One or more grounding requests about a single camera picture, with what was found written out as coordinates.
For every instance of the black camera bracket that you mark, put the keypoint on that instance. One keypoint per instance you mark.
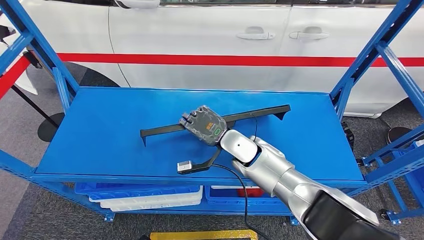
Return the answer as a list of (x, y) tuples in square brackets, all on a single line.
[(203, 165)]

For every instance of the red barrier belt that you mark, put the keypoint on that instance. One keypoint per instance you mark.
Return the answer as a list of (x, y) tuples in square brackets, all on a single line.
[(13, 76)]

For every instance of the grey stanchion post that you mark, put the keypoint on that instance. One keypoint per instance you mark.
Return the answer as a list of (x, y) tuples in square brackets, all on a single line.
[(33, 60)]

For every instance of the black round stanchion base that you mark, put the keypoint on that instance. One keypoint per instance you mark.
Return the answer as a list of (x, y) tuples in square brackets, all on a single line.
[(397, 135)]

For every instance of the black ribbed plastic part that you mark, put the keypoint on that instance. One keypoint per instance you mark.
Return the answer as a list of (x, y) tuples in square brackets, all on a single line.
[(347, 134)]

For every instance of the white car, red stripe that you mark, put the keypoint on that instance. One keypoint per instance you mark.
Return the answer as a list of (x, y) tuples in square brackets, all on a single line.
[(198, 33)]

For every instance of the black pole stanchion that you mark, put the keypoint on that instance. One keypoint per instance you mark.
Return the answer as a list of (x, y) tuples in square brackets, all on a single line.
[(49, 127)]

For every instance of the blue steel shelf rack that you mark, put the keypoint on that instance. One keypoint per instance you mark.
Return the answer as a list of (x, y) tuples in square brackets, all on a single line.
[(99, 132)]

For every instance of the blue wheeled shelf rack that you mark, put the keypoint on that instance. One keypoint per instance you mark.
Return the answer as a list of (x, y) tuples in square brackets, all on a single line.
[(410, 213)]

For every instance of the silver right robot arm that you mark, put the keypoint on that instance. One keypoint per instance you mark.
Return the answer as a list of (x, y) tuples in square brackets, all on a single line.
[(281, 175)]

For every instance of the red item in bin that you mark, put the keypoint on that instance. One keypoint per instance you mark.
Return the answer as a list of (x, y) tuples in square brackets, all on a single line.
[(256, 193)]

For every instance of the black plastic plate frame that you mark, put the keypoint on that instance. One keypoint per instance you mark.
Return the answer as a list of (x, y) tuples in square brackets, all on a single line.
[(159, 130)]

